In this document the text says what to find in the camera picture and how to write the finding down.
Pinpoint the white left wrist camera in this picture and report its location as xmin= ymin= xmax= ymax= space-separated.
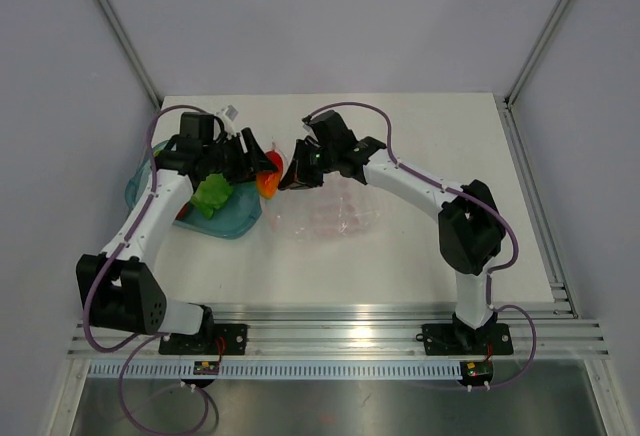
xmin=215 ymin=105 xmax=238 ymax=133

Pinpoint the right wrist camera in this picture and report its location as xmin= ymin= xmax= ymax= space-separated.
xmin=302 ymin=115 xmax=314 ymax=131

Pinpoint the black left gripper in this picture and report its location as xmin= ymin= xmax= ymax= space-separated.
xmin=204 ymin=128 xmax=277 ymax=186

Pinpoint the aluminium corner post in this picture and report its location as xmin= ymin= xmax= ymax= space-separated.
xmin=504 ymin=0 xmax=576 ymax=110
xmin=93 ymin=0 xmax=163 ymax=110

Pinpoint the left aluminium corner post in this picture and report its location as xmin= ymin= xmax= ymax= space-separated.
xmin=93 ymin=0 xmax=163 ymax=110

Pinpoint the right aluminium corner post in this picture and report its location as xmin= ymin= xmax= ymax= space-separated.
xmin=504 ymin=0 xmax=576 ymax=110

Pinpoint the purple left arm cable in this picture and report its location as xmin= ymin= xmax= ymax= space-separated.
xmin=82 ymin=104 xmax=236 ymax=430

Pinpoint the teal plastic container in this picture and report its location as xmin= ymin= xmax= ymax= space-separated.
xmin=116 ymin=140 xmax=261 ymax=244

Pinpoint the clear pink zip top bag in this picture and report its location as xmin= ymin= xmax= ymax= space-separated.
xmin=260 ymin=173 xmax=382 ymax=241

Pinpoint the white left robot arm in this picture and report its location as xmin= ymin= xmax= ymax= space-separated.
xmin=76 ymin=104 xmax=276 ymax=354

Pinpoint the red tomato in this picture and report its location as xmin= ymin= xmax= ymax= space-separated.
xmin=175 ymin=204 xmax=190 ymax=220

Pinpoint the red orange mango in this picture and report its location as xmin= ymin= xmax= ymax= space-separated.
xmin=256 ymin=150 xmax=284 ymax=200

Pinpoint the aluminium frame rail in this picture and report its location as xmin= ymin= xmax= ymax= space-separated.
xmin=67 ymin=300 xmax=611 ymax=361

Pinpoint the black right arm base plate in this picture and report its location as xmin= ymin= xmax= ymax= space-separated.
xmin=415 ymin=323 xmax=514 ymax=356

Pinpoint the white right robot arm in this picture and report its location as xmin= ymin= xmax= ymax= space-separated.
xmin=278 ymin=110 xmax=506 ymax=352

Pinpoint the white slotted cable duct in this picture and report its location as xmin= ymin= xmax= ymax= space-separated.
xmin=88 ymin=359 xmax=461 ymax=381

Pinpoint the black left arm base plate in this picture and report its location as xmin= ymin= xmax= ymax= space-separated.
xmin=158 ymin=323 xmax=249 ymax=356

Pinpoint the green lettuce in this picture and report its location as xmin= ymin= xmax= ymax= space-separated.
xmin=190 ymin=174 xmax=234 ymax=219

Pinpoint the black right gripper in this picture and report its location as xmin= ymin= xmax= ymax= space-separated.
xmin=279 ymin=139 xmax=338 ymax=191

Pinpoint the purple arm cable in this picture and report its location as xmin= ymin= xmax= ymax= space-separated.
xmin=302 ymin=101 xmax=539 ymax=392
xmin=82 ymin=104 xmax=236 ymax=430

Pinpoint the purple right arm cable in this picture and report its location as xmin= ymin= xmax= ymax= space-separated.
xmin=302 ymin=101 xmax=539 ymax=392

